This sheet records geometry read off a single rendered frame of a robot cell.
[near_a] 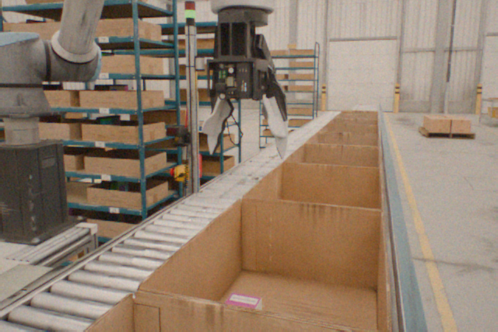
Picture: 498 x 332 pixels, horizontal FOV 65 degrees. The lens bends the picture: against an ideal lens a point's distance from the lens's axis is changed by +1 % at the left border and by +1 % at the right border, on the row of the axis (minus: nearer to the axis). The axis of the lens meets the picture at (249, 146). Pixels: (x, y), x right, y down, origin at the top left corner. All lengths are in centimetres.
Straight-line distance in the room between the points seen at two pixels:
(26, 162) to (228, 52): 108
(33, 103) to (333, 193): 105
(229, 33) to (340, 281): 54
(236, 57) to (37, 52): 111
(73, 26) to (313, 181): 91
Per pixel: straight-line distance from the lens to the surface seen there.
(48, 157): 158
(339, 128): 236
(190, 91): 192
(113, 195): 255
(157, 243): 142
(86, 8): 137
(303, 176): 121
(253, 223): 85
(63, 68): 157
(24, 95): 154
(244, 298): 71
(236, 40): 55
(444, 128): 1007
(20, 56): 155
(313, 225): 82
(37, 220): 158
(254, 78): 52
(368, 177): 119
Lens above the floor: 129
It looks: 9 degrees down
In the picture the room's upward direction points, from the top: straight up
